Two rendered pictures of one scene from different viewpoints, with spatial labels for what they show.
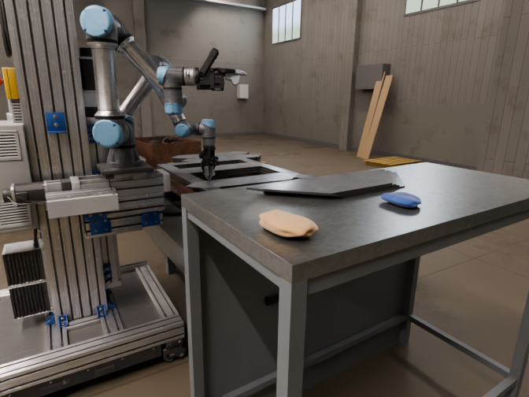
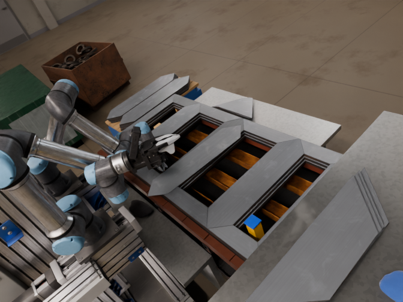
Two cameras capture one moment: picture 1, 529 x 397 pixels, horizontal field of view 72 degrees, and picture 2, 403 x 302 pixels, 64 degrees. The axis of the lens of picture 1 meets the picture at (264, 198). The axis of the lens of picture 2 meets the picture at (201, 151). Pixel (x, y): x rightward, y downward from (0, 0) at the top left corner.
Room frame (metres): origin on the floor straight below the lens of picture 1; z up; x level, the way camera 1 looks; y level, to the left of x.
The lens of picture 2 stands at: (0.64, -0.06, 2.11)
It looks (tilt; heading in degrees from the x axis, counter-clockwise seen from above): 38 degrees down; 5
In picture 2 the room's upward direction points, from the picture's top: 22 degrees counter-clockwise
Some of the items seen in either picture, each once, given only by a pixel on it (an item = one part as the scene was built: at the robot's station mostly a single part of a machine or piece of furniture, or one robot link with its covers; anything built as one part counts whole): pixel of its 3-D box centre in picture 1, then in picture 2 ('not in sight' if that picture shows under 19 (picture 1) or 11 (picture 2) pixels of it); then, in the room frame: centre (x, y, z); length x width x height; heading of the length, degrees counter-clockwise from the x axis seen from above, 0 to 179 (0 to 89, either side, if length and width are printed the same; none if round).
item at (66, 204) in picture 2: (120, 129); (71, 212); (1.68, 0.66, 1.20); 0.13 x 0.12 x 0.14; 5
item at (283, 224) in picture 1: (286, 223); not in sight; (0.80, -0.05, 1.07); 0.16 x 0.10 x 0.04; 32
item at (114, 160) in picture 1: (123, 154); (85, 226); (1.69, 0.67, 1.09); 0.15 x 0.15 x 0.10
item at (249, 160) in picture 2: not in sight; (230, 152); (2.32, -0.08, 0.70); 1.66 x 0.08 x 0.05; 33
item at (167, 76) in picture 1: (172, 76); (102, 171); (1.58, 0.39, 1.43); 0.11 x 0.08 x 0.09; 95
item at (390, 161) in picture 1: (392, 162); not in sight; (7.79, -2.77, 0.05); 1.12 x 0.74 x 0.10; 122
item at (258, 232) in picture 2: not in sight; (256, 235); (1.58, -0.07, 0.78); 0.05 x 0.05 x 0.19; 33
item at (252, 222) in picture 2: not in sight; (252, 222); (1.58, -0.07, 0.88); 0.06 x 0.06 x 0.02; 33
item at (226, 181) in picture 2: not in sight; (208, 172); (2.20, 0.09, 0.70); 1.66 x 0.08 x 0.05; 33
